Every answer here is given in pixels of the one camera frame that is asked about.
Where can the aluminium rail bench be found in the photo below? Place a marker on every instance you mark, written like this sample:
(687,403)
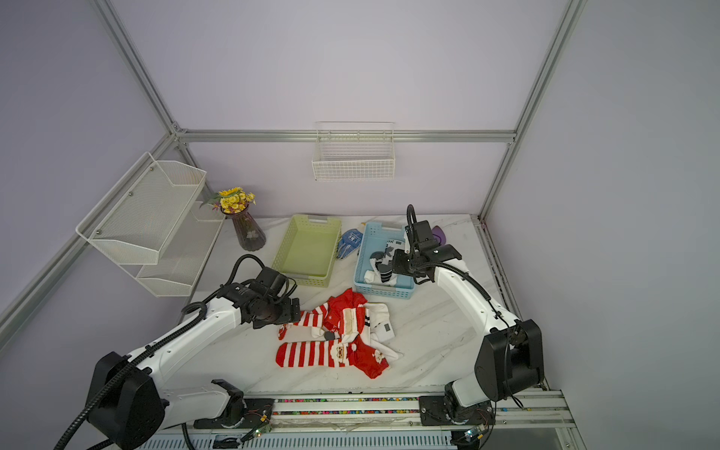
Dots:
(536,418)

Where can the white wire wall basket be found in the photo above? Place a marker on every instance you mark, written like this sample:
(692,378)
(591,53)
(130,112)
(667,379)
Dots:
(348,151)

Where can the white sock black stripes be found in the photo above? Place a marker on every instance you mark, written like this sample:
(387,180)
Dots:
(379,323)

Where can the blue dotted work glove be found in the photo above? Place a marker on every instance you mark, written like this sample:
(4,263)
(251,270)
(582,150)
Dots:
(349,242)

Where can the red white striped santa sock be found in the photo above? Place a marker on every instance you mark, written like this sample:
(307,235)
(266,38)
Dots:
(308,354)

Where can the blue plastic basket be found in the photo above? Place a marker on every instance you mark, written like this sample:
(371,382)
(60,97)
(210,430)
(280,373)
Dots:
(374,239)

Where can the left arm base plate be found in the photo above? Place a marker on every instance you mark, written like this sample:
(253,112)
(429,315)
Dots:
(240,414)

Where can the dark glass vase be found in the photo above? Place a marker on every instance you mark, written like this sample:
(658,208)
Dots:
(250,235)

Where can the white two-tier mesh shelf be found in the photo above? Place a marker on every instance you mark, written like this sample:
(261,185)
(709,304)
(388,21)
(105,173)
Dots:
(154,226)

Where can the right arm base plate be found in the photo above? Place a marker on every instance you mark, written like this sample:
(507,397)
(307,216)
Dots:
(444,411)

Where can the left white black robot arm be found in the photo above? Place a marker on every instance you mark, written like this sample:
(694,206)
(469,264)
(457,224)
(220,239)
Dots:
(129,399)

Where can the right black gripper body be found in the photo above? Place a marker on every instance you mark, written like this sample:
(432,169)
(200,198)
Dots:
(407,263)

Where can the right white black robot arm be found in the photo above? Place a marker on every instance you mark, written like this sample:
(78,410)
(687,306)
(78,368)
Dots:
(511,355)

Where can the yellow flower bouquet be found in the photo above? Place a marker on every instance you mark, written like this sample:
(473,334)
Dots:
(232,201)

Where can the green plastic basket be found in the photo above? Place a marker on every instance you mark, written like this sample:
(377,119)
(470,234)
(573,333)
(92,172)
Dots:
(309,249)

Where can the plain white sock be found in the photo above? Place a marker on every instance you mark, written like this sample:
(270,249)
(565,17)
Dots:
(371,277)

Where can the red snowflake sock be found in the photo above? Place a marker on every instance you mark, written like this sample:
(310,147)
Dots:
(345,315)

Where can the white grey sport sock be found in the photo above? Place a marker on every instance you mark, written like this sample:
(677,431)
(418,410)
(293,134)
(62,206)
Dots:
(381,262)

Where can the purple trowel pink handle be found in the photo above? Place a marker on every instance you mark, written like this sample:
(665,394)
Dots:
(439,235)

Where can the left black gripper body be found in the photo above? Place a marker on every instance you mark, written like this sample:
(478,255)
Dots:
(278,312)

